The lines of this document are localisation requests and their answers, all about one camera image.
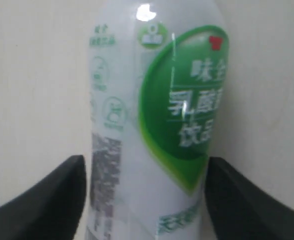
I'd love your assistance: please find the white green yogurt drink bottle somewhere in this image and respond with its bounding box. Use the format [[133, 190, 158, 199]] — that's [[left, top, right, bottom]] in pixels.
[[85, 0, 229, 240]]

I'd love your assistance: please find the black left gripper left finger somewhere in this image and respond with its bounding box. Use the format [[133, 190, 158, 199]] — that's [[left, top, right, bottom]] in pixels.
[[0, 155, 87, 240]]

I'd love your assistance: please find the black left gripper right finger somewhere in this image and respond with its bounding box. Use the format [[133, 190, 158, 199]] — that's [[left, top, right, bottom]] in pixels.
[[204, 157, 294, 240]]

